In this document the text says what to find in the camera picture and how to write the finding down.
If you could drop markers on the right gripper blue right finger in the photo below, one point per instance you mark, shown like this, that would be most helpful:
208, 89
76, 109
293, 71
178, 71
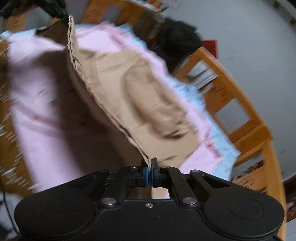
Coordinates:
174, 181

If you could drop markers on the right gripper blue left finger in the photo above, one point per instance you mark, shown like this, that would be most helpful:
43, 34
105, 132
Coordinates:
119, 185

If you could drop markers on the tan zip jacket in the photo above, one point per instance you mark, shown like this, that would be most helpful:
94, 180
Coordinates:
124, 90

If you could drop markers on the pink floral bed cover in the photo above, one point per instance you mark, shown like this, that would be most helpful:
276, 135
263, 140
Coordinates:
116, 111

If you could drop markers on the brown patterned blanket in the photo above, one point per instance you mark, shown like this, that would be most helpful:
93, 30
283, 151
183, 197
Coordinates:
14, 175

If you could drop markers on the wooden bed frame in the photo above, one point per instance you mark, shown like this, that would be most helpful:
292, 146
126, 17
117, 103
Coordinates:
248, 206

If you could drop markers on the white grey garment on rail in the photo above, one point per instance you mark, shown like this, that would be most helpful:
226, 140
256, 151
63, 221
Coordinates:
200, 75

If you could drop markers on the black garment on rail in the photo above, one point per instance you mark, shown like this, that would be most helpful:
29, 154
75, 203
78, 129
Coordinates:
175, 41

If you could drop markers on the red paper on wall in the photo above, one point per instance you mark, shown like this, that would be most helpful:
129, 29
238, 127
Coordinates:
211, 46

